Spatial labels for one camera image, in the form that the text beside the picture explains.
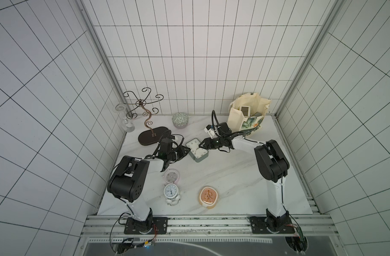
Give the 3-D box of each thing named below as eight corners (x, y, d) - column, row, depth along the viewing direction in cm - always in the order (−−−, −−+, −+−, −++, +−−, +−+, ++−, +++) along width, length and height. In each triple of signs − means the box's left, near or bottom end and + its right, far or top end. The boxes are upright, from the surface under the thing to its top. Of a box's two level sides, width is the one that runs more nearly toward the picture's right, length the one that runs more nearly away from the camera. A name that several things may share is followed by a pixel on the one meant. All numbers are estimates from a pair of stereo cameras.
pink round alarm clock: (164, 183, 87) (163, 181, 85) (165, 170, 92) (165, 168, 90) (178, 183, 87) (177, 181, 85) (179, 170, 92) (178, 168, 90)
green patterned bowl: (171, 128, 111) (171, 124, 107) (173, 117, 118) (172, 112, 114) (187, 128, 111) (187, 124, 107) (188, 117, 118) (188, 112, 114)
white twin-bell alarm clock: (163, 205, 80) (162, 202, 77) (166, 185, 86) (164, 183, 83) (179, 205, 80) (179, 202, 77) (181, 186, 86) (180, 183, 83)
